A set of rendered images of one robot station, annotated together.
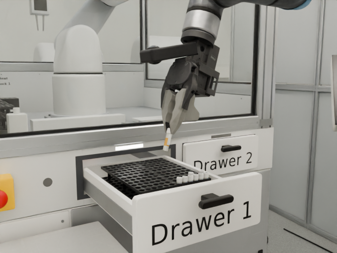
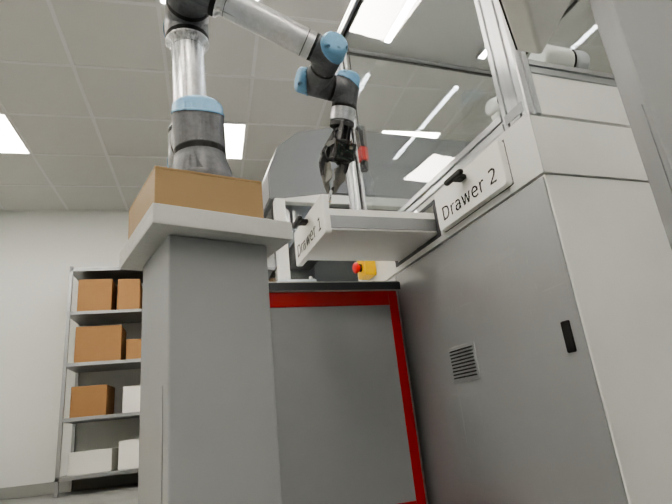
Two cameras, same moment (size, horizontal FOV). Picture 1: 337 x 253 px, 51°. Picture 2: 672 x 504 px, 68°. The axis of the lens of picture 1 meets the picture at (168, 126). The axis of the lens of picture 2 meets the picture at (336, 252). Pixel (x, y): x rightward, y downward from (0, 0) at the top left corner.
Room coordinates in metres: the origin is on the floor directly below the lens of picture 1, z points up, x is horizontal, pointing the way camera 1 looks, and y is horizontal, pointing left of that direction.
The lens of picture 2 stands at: (0.93, -1.36, 0.36)
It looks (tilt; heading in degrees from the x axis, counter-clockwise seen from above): 19 degrees up; 100
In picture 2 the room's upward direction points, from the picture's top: 6 degrees counter-clockwise
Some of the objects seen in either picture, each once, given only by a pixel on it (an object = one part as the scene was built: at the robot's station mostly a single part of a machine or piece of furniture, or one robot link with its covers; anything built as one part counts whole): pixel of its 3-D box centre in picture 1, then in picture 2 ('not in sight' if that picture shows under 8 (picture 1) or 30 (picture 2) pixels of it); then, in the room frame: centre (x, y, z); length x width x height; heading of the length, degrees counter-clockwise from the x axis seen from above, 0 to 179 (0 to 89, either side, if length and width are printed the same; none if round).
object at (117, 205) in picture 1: (151, 185); (378, 237); (0.81, 0.04, 0.86); 0.40 x 0.26 x 0.06; 31
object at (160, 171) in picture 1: (152, 184); not in sight; (0.80, 0.04, 0.87); 0.22 x 0.18 x 0.06; 31
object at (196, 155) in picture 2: not in sight; (201, 172); (0.48, -0.44, 0.91); 0.15 x 0.15 x 0.10
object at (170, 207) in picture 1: (203, 211); (311, 232); (0.63, -0.07, 0.87); 0.29 x 0.02 x 0.11; 121
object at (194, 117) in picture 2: not in sight; (198, 128); (0.47, -0.43, 1.03); 0.13 x 0.12 x 0.14; 123
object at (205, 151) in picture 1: (222, 156); (468, 190); (1.07, -0.17, 0.87); 0.29 x 0.02 x 0.11; 121
